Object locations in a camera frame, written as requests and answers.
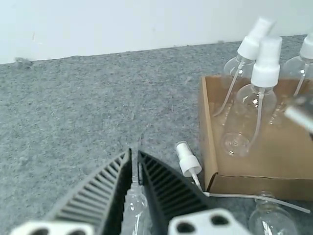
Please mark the white spray top with tube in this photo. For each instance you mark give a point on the white spray top with tube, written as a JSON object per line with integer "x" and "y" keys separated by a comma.
{"x": 187, "y": 161}

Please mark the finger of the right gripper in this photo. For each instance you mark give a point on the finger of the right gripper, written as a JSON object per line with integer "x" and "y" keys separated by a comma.
{"x": 302, "y": 117}

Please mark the clear bottle with spray top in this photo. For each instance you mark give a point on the clear bottle with spray top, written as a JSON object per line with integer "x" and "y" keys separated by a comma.
{"x": 265, "y": 68}
{"x": 306, "y": 50}
{"x": 248, "y": 47}

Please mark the clear plastic bottle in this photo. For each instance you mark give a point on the clear plastic bottle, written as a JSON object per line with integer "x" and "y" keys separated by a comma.
{"x": 133, "y": 210}
{"x": 266, "y": 218}

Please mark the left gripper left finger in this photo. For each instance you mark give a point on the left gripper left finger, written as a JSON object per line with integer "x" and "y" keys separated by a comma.
{"x": 80, "y": 195}

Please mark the cardboard box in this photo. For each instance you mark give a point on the cardboard box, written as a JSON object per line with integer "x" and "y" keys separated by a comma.
{"x": 269, "y": 169}

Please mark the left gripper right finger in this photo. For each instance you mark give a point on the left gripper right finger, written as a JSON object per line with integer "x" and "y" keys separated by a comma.
{"x": 171, "y": 193}

